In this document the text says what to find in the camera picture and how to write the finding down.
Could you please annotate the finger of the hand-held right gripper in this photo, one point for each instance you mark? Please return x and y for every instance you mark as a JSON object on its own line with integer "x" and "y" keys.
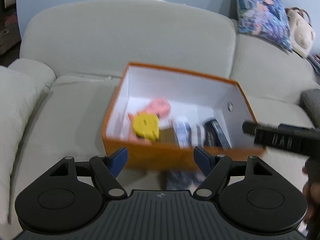
{"x": 270, "y": 127}

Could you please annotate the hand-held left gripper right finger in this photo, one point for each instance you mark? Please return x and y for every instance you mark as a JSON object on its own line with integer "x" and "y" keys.
{"x": 202, "y": 158}

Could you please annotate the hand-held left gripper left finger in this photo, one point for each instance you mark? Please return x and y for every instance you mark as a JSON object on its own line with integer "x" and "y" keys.
{"x": 118, "y": 160}

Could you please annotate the orange cardboard box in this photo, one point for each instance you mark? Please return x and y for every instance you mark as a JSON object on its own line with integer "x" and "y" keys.
{"x": 140, "y": 152}

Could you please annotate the yellow tape measure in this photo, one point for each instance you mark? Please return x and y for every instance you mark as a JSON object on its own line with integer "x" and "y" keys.
{"x": 146, "y": 126}

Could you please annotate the pink plastic bottle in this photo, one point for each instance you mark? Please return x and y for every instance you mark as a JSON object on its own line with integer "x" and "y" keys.
{"x": 157, "y": 107}

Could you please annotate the person's right hand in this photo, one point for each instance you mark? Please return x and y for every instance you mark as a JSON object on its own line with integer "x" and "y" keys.
{"x": 312, "y": 200}

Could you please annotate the peach plastic object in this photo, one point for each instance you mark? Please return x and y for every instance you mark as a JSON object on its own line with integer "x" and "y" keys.
{"x": 135, "y": 135}

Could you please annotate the white and blue carton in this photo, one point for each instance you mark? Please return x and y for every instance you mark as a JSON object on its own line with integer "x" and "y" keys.
{"x": 182, "y": 131}

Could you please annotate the brown small box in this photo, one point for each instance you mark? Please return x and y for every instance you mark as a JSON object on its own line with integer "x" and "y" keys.
{"x": 168, "y": 135}

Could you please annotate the grey knitted cushion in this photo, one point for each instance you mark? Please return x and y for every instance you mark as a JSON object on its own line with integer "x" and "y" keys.
{"x": 311, "y": 100}

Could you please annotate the beige handbag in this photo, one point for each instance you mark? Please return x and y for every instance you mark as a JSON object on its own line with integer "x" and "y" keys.
{"x": 301, "y": 30}

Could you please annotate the blue patterned pillow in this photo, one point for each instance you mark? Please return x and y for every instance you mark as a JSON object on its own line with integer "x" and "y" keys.
{"x": 262, "y": 12}

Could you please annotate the beige fabric sofa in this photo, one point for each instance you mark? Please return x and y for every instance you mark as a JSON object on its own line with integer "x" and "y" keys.
{"x": 100, "y": 42}

